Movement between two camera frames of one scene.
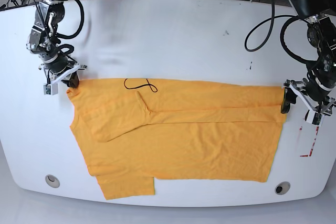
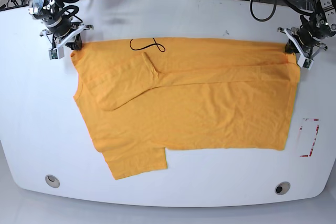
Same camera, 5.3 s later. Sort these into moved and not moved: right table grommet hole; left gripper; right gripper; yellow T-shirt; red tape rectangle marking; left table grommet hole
Moved: right gripper; yellow T-shirt; left gripper
Not moved: right table grommet hole; red tape rectangle marking; left table grommet hole
